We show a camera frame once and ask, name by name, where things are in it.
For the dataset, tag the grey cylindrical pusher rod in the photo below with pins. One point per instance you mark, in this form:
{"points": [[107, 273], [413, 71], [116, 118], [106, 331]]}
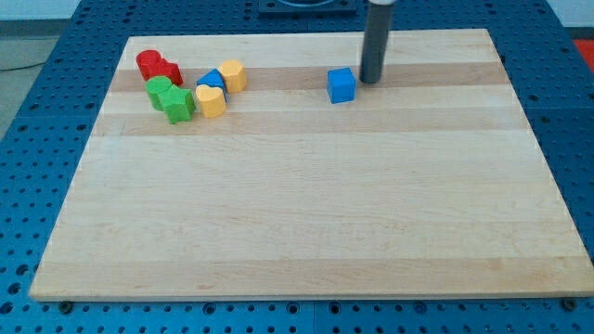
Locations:
{"points": [[378, 25]]}

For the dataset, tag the blue cube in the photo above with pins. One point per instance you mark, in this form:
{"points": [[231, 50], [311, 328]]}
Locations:
{"points": [[341, 85]]}

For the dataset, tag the yellow hexagon block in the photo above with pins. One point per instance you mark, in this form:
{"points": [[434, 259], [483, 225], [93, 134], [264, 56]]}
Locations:
{"points": [[234, 75]]}

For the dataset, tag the wooden board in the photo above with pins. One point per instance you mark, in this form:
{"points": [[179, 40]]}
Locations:
{"points": [[429, 185]]}

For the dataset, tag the blue triangle block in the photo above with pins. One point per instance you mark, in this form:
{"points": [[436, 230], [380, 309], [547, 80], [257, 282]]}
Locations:
{"points": [[213, 78]]}

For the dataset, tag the yellow heart block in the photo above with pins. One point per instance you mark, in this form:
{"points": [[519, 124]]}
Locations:
{"points": [[211, 100]]}

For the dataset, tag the green star block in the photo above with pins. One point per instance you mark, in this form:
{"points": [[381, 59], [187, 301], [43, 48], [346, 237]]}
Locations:
{"points": [[177, 104]]}

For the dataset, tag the red star block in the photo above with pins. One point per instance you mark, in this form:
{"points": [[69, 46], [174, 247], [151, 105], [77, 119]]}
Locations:
{"points": [[171, 70]]}

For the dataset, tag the green cylinder block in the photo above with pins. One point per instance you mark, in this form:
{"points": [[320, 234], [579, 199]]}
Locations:
{"points": [[156, 86]]}

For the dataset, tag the red cylinder block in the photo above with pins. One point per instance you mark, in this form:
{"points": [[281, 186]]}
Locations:
{"points": [[146, 60]]}

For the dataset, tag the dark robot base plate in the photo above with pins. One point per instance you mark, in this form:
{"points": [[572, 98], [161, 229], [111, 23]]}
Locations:
{"points": [[305, 7]]}

